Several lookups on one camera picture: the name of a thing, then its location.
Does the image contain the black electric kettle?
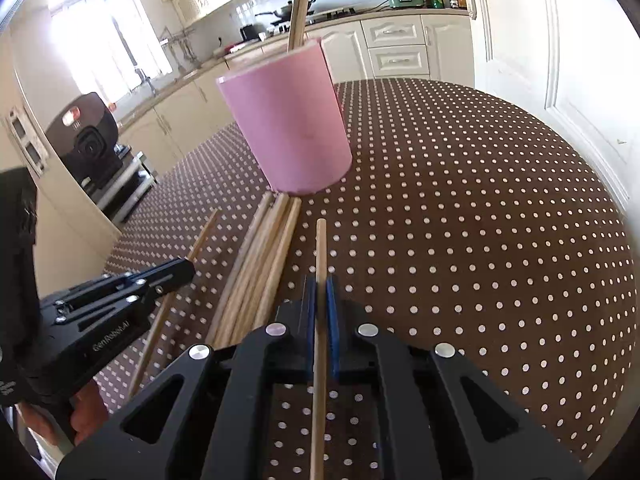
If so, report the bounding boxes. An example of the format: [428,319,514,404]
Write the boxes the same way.
[240,24,259,41]

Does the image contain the loose chopstick on table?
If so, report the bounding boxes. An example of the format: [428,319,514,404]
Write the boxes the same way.
[288,0,309,51]

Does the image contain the bundle chopstick one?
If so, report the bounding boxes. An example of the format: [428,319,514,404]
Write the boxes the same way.
[205,190,276,346]

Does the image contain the person's left hand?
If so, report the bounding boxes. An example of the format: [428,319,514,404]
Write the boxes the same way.
[17,379,108,445]

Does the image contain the black wok on stove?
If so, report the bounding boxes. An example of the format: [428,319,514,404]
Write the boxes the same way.
[256,0,317,21]

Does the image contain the metal rack shelf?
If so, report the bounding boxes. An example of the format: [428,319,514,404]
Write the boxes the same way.
[90,152,157,228]

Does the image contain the kitchen window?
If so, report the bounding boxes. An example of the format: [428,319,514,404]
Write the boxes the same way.
[50,0,172,104]

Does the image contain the white panel door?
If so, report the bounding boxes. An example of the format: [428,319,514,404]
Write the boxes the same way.
[449,0,640,201]

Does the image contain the black tripod camera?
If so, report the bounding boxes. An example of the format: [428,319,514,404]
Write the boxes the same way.
[46,92,130,194]

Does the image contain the bundle chopstick three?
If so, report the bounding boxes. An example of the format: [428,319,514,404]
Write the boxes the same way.
[252,197,302,330]

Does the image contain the brown polka dot tablecloth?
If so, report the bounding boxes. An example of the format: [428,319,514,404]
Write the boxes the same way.
[104,79,637,479]

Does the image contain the pink paper cup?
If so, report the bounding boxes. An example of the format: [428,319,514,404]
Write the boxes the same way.
[217,39,352,196]

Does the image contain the bundle chopstick two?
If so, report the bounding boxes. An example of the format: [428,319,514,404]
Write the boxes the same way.
[215,193,290,348]

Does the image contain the wooden chopstick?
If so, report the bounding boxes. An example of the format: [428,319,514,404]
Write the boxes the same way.
[127,208,220,400]
[309,219,328,480]

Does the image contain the cream lower kitchen cabinets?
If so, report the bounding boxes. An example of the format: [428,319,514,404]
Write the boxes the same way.
[119,10,475,174]

